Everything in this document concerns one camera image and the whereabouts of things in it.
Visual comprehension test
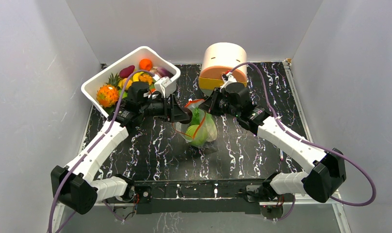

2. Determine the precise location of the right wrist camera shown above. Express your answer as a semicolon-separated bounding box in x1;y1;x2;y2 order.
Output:
220;71;237;89

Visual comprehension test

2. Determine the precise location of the purple toy onion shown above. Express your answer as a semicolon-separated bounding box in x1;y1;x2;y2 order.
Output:
156;67;174;78

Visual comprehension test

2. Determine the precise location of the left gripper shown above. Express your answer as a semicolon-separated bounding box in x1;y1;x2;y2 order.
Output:
140;94;189;123

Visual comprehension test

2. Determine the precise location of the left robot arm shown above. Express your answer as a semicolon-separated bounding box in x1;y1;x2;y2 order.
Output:
51;82;192;215

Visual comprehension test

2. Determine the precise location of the purple toy sweet potato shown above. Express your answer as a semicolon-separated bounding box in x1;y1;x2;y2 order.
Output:
119;65;135;79

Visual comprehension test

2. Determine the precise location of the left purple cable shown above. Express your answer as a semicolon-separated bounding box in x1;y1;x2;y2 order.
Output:
47;69;156;233

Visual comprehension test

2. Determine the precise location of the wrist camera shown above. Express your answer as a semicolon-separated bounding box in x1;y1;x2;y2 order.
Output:
153;75;177;98
220;71;237;89

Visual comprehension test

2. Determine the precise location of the clear zip top bag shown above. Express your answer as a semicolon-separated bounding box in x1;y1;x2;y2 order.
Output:
173;99;218;149

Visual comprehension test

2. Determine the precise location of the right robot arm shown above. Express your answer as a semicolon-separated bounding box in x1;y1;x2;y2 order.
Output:
199;83;346;203

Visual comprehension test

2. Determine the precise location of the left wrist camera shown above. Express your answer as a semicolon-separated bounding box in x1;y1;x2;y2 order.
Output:
153;75;177;98

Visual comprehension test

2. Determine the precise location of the purple cable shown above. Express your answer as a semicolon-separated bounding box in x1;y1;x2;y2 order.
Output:
226;62;376;207
47;69;156;233

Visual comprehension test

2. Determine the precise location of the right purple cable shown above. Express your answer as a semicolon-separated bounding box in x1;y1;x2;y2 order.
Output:
226;62;376;207

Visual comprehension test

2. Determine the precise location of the orange toy tangerine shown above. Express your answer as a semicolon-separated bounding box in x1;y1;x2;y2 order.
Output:
139;58;153;71

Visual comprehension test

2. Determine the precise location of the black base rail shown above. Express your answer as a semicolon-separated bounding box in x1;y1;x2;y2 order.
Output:
102;178;296;216

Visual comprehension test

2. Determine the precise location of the white plastic bin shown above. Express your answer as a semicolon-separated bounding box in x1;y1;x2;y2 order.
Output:
81;46;180;117

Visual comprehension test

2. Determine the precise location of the toy pineapple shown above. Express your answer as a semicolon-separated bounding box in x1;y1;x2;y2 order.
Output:
96;73;120;108

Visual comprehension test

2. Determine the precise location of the yellow toy fruit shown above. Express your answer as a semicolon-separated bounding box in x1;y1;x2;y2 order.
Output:
117;78;133;92

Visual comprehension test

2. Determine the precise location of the round drawer cabinet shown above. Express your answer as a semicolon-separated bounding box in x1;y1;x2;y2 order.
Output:
198;42;247;96

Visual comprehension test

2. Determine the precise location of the dark toy plum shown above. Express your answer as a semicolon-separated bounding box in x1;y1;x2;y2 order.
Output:
179;107;193;124

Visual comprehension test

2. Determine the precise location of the green toy cabbage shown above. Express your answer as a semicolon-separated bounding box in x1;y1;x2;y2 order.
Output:
190;108;218;143

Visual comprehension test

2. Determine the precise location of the purple white pen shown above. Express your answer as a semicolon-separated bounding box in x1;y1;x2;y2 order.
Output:
279;149;284;161

